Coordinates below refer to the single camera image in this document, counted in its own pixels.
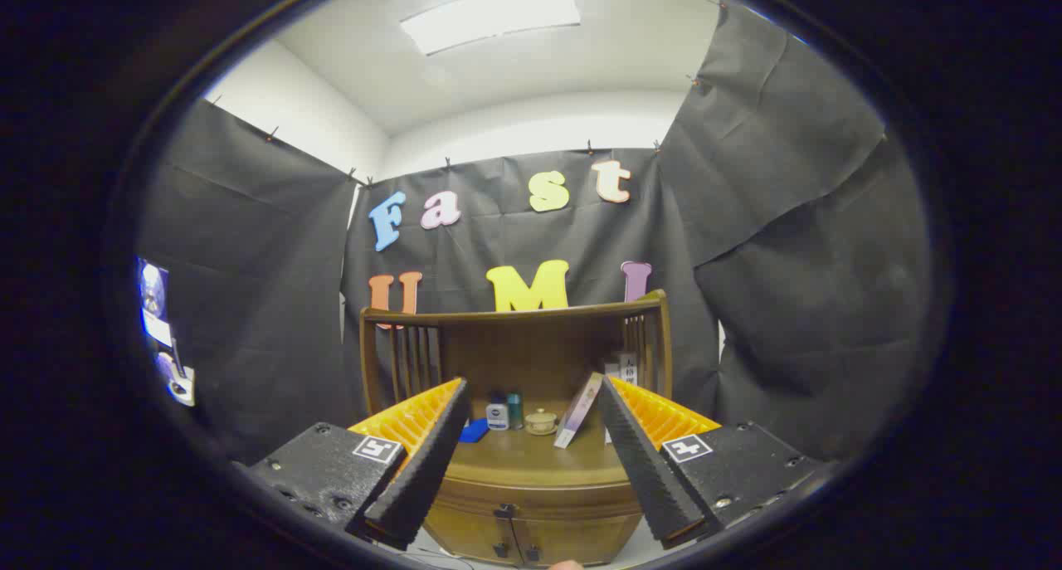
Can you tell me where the purple book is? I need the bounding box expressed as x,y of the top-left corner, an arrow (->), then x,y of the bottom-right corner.
553,372 -> 604,450

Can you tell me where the wall poster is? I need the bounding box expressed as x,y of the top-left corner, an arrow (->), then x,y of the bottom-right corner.
137,257 -> 173,347

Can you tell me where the black backdrop cloth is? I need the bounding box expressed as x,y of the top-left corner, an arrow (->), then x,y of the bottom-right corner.
137,2 -> 930,471

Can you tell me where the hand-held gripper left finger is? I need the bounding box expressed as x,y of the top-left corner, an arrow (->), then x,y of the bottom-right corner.
245,377 -> 472,552

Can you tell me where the white plastic device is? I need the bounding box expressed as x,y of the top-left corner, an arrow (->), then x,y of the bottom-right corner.
162,350 -> 197,407

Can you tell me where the ceiling light panel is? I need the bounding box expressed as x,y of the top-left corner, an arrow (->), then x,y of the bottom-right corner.
400,0 -> 582,56

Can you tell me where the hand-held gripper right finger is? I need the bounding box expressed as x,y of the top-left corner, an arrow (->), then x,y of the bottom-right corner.
597,376 -> 824,551

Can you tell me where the wooden cabinet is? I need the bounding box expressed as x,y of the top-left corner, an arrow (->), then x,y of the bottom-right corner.
358,290 -> 673,567

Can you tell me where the wooden countertop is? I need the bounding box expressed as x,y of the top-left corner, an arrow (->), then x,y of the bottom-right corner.
442,419 -> 633,490

